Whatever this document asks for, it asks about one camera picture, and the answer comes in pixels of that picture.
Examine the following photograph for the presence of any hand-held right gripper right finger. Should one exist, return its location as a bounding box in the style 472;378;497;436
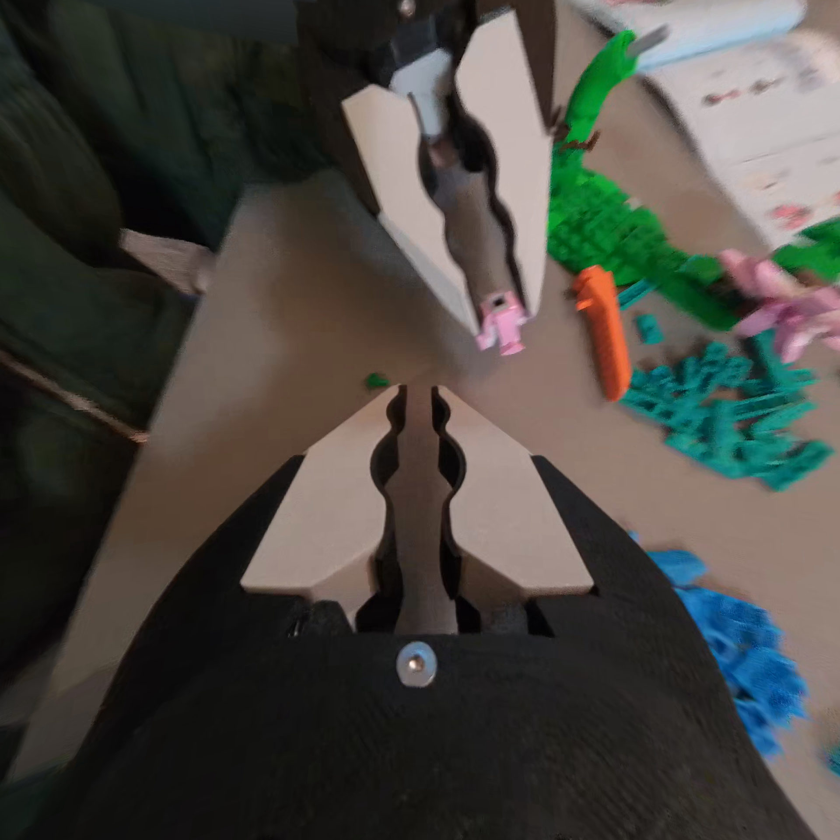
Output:
431;386;595;633

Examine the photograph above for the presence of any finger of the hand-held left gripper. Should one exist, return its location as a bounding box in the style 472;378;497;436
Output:
340;84;492;337
453;0;559;319

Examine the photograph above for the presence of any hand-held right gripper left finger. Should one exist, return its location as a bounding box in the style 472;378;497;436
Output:
241;385;408;633

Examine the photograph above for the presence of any small pink lego piece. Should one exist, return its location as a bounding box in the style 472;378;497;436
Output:
477;293;531;357

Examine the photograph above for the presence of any green lego build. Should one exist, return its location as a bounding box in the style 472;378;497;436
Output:
546;29;840;332

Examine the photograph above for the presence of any pile of teal lego bricks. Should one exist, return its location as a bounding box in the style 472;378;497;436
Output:
617;279;836;493

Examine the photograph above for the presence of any pile of blue lego bricks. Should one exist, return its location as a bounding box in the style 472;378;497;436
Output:
626;532;811;759

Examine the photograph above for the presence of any pink lego flower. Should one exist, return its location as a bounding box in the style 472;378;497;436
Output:
718;249;840;365

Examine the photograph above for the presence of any orange brick separator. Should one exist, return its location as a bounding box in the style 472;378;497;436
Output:
570;266;634;403

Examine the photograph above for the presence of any pale blue booklet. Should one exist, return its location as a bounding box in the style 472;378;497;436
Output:
571;0;808;70

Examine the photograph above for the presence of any white instruction booklet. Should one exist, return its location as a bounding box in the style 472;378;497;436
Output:
640;29;840;247

